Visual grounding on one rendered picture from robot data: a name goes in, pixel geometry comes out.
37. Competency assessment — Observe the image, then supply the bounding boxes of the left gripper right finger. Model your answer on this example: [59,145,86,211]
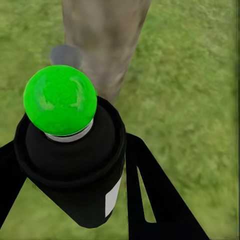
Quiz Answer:
[125,133,210,240]

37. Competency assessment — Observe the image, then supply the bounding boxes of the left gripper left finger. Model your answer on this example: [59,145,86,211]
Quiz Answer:
[0,141,27,228]

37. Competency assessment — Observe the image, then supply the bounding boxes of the pesticide atomizer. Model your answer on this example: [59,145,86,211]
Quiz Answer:
[13,44,128,229]

